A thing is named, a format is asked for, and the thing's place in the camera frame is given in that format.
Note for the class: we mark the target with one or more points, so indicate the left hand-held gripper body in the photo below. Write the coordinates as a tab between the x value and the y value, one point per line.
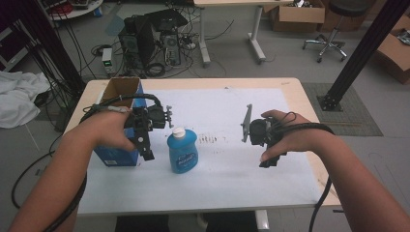
156	116

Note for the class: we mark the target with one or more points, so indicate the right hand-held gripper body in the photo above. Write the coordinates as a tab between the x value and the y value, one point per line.
259	130

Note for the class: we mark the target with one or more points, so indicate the blue bottle with white cap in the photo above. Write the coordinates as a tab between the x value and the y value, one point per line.
182	151

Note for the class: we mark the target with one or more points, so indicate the blue cardboard box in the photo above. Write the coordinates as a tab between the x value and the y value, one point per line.
117	158

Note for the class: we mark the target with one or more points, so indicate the person's right hand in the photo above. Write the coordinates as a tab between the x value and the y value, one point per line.
299	138

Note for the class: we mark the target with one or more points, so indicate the person's left hand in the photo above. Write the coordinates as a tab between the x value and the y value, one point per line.
111	129

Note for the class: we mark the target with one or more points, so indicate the white paper sheet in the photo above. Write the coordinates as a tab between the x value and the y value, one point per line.
225	180

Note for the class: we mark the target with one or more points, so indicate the small grey computer tower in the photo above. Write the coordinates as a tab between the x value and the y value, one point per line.
170	48

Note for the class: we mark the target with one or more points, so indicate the white power supply unit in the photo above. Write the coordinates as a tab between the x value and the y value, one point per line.
107	61

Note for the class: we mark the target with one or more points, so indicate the large black computer tower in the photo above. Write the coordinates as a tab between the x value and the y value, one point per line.
137	45

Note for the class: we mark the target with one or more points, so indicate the white power strip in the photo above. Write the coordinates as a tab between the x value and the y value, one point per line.
189	43

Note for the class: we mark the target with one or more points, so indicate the grey floor mat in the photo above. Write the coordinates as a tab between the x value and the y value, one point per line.
354	119

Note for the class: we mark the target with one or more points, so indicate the black monitor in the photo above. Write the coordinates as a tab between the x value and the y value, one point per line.
166	20

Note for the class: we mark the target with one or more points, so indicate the white desk with metal legs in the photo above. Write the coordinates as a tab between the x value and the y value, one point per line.
257	32

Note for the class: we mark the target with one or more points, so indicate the person's dark trousers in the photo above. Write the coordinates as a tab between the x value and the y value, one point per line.
141	224

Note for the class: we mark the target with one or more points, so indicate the black office chair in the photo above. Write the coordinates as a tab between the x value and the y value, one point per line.
332	42

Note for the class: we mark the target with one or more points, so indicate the brown cardboard box with parts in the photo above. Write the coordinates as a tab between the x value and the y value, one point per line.
301	14

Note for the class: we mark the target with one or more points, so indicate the round white table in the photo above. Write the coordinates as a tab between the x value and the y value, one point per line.
80	12

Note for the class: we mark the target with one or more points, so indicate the white crumpled cloth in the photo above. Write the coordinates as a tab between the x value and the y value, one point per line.
19	96

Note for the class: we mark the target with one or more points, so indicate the large brown cardboard box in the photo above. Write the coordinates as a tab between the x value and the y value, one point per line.
395	54

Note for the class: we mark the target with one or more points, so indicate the black metal frame post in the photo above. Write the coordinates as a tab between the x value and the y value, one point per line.
361	51

